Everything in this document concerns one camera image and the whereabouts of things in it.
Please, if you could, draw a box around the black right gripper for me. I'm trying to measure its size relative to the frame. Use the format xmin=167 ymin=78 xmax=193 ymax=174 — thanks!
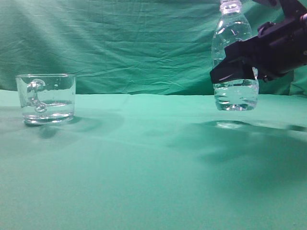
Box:
xmin=210 ymin=0 xmax=307 ymax=84

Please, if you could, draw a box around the clear plastic water bottle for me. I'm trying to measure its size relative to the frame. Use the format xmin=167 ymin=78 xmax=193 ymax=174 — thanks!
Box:
xmin=210 ymin=0 xmax=259 ymax=111

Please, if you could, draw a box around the green backdrop cloth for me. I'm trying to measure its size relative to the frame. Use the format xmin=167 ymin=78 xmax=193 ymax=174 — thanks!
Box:
xmin=0 ymin=0 xmax=307 ymax=96

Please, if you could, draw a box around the green table cloth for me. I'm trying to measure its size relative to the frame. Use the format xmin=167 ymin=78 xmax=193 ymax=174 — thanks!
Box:
xmin=0 ymin=91 xmax=307 ymax=230

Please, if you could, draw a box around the clear glass mug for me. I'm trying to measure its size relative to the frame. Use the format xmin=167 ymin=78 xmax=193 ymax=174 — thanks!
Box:
xmin=15 ymin=73 xmax=76 ymax=125

